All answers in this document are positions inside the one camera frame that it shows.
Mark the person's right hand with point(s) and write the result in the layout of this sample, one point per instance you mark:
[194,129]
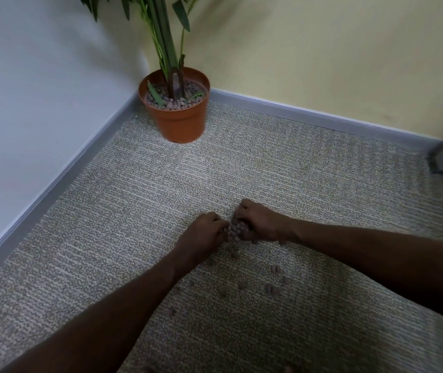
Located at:
[268,225]

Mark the person's left hand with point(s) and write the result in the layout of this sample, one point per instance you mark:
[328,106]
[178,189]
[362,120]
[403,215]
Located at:
[200,240]

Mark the person's right fingers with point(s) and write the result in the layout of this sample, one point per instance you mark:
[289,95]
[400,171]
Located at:
[243,213]

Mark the person's left fingers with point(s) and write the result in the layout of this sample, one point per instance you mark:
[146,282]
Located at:
[219,225]

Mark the handful of brown clay pebbles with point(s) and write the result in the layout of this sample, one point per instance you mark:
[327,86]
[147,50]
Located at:
[238,230]

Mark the person's left forearm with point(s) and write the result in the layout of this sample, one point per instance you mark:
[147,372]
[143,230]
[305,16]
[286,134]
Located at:
[105,322]

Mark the person's right forearm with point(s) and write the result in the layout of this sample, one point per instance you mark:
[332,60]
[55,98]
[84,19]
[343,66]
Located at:
[384,260]

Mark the scattered brown clay pebbles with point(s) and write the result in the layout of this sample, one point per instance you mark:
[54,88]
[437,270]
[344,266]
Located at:
[274,269]

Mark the terracotta plastic plant pot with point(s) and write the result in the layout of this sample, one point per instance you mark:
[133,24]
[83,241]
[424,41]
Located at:
[180,118]

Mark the grey baseboard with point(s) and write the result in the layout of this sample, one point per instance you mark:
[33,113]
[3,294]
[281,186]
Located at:
[322,120]
[39,198]

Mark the clay pebble layer filling pot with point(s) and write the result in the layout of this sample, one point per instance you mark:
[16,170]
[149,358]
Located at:
[177,100]

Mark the green leafy potted plant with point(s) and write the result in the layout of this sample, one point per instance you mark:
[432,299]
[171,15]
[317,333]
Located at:
[165,38]

